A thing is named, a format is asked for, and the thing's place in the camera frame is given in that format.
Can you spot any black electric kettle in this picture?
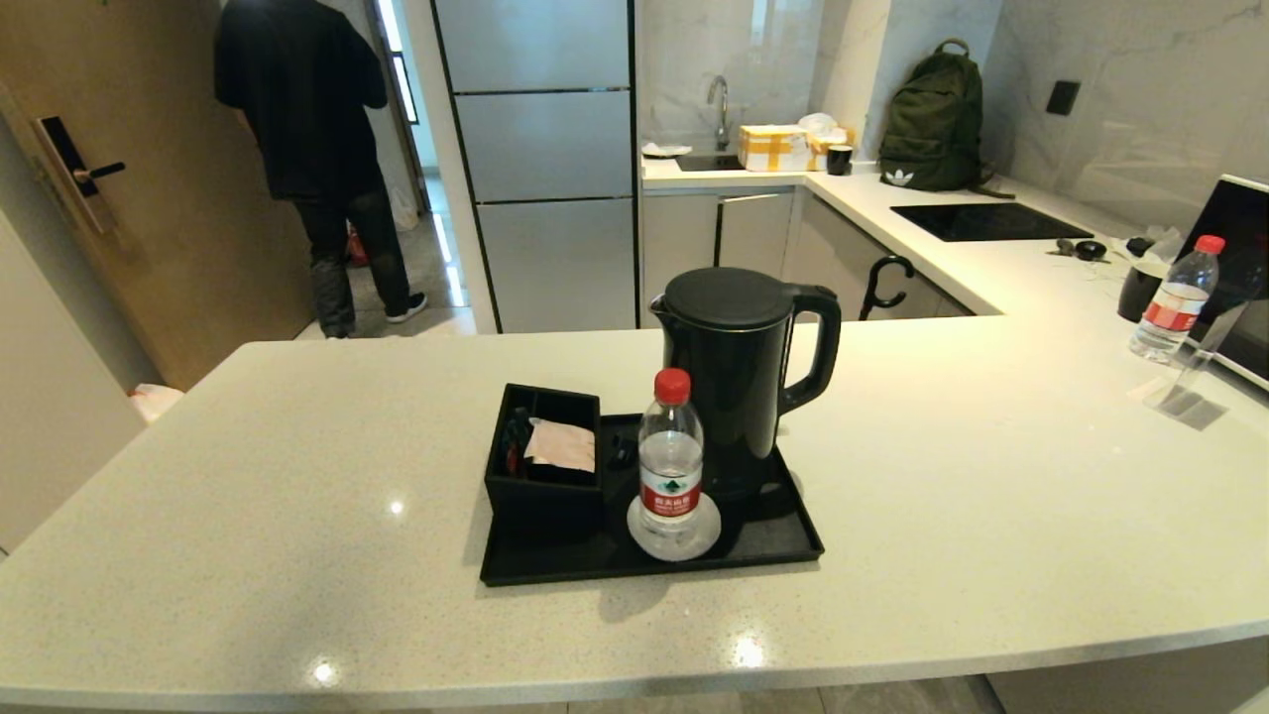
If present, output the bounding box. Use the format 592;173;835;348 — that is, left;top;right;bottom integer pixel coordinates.
649;266;844;502

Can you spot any pink tea bag packet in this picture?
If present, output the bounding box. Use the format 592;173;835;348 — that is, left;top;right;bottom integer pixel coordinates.
523;417;597;474

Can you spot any clear water bottle red cap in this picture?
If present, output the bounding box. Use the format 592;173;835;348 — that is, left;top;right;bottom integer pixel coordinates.
637;368;706;556
1128;235;1226;365

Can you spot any tall black cup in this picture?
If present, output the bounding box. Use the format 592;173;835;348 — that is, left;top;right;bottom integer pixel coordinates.
1118;260;1166;323

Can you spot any grey kitchen base cabinet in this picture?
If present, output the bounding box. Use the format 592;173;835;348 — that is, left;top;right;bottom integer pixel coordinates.
641;186;978;328

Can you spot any black compartment organizer box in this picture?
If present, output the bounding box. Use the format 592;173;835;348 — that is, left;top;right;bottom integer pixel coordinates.
483;383;604;535

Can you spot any white round saucer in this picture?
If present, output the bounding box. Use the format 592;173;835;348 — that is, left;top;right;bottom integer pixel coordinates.
626;492;723;563

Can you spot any black rectangular serving tray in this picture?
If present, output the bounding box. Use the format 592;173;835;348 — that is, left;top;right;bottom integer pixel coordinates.
479;412;826;587

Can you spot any silver refrigerator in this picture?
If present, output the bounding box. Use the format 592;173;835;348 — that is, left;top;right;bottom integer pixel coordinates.
428;0;640;335

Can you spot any white box with yellow tape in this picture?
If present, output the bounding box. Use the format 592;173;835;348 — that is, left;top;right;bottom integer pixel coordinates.
738;124;812;174

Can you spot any chrome sink faucet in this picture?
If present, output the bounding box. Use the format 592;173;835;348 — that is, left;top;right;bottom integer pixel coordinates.
707;75;733;152

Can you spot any dark green backpack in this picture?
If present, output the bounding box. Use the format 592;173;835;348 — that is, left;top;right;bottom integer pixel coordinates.
877;38;1017;199

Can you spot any black induction cooktop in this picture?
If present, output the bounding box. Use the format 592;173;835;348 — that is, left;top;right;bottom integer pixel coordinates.
889;202;1095;244

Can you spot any person in black clothes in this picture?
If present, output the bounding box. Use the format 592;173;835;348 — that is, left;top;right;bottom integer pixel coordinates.
213;0;429;340

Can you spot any brown wooden door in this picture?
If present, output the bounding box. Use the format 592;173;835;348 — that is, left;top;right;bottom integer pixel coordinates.
0;0;318;393

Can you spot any crumpled clear plastic wrap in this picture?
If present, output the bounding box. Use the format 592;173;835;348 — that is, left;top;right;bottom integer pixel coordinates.
1128;226;1187;277

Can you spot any clear acrylic sign stand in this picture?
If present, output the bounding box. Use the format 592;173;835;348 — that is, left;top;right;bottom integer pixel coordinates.
1145;297;1255;417

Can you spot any black glass door microwave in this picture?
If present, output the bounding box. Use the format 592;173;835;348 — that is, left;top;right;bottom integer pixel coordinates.
1180;174;1269;393

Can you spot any black hooked cane handle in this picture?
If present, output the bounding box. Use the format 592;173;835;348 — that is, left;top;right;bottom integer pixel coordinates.
859;255;916;321

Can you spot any black door lock handle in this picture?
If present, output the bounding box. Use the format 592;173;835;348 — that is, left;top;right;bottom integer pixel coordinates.
30;116;127;235

